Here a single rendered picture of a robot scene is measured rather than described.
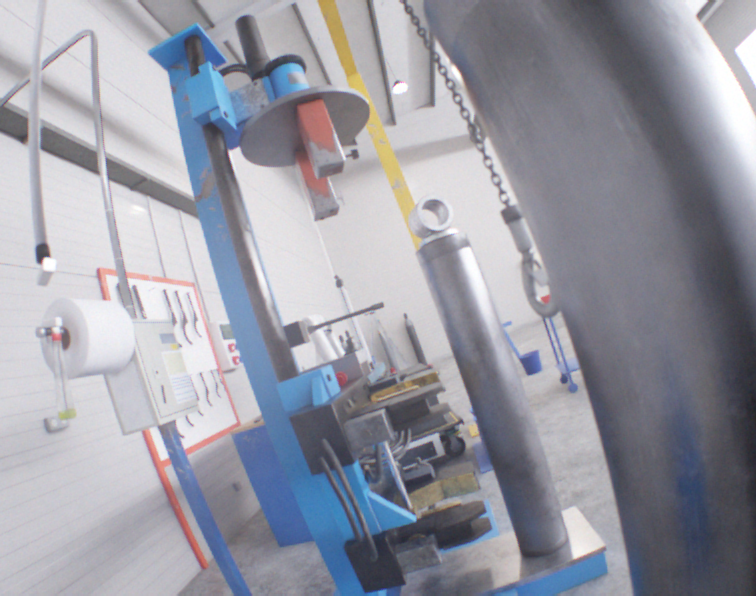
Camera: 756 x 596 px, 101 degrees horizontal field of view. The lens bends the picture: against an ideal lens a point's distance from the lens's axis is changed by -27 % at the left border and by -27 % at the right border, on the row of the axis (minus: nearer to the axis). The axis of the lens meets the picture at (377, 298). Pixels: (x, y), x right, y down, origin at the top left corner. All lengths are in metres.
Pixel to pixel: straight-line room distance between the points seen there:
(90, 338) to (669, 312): 1.39
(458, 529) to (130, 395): 1.26
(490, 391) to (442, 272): 0.46
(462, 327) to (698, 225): 1.33
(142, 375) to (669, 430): 1.53
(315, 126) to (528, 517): 1.67
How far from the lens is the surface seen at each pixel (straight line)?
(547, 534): 1.82
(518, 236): 0.77
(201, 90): 1.85
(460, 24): 0.35
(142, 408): 1.63
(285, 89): 1.91
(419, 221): 1.60
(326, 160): 1.53
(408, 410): 1.43
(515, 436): 1.62
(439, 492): 1.96
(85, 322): 1.43
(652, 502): 0.33
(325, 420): 1.31
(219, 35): 7.45
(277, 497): 3.15
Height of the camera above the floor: 1.22
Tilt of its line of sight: 5 degrees up
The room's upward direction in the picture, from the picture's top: 20 degrees counter-clockwise
